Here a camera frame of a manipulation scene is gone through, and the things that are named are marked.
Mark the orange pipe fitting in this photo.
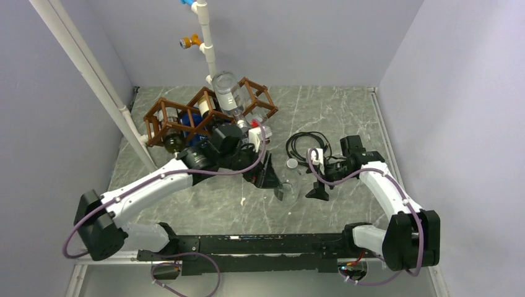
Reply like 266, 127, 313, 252
180, 33, 202, 49

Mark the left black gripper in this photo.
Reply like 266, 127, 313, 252
218, 142, 282, 189

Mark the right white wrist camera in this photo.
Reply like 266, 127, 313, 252
307, 148, 324, 167

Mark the blue labelled clear bottle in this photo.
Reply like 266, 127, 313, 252
179, 113, 211, 147

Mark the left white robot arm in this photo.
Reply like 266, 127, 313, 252
73, 123, 281, 261

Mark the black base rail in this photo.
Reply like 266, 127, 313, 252
137, 233, 368, 276

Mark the clear glass bottle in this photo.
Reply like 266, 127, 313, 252
281, 158, 303, 204
212, 71, 249, 133

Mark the clear bottle black cap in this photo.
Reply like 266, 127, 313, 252
246, 113, 268, 128

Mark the white pvc pipe stand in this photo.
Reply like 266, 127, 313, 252
180, 0, 217, 85

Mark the brown wooden wine rack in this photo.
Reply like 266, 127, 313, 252
143, 77, 279, 147

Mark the coiled black cable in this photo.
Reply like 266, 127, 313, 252
285, 131, 332, 165

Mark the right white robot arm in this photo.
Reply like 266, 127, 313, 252
306, 136, 441, 274

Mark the white diagonal pole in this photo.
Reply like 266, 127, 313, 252
30, 1, 157, 172

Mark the olive green bottle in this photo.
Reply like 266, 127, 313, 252
162, 128, 186, 154

